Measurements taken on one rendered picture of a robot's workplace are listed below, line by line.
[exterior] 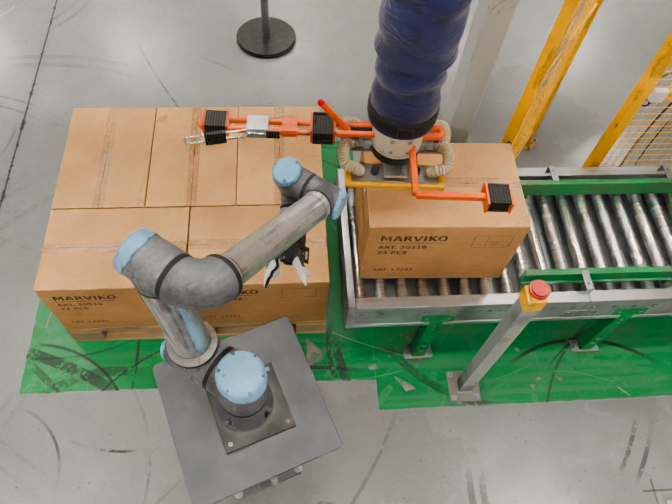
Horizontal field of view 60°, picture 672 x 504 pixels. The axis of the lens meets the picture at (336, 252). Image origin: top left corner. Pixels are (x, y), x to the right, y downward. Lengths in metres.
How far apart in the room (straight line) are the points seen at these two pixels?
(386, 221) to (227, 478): 1.02
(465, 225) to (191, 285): 1.21
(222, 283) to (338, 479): 1.63
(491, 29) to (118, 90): 2.28
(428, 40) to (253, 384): 1.06
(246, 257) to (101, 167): 1.64
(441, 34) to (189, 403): 1.38
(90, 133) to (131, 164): 0.28
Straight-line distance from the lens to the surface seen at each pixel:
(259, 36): 4.22
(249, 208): 2.63
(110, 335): 3.04
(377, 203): 2.17
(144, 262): 1.29
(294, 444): 2.00
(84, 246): 2.67
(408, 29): 1.58
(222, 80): 3.97
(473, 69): 3.20
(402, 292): 2.44
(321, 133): 1.92
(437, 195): 1.84
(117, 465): 2.86
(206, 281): 1.26
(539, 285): 2.03
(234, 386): 1.76
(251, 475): 1.99
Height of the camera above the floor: 2.70
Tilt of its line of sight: 59 degrees down
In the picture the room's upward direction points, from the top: 6 degrees clockwise
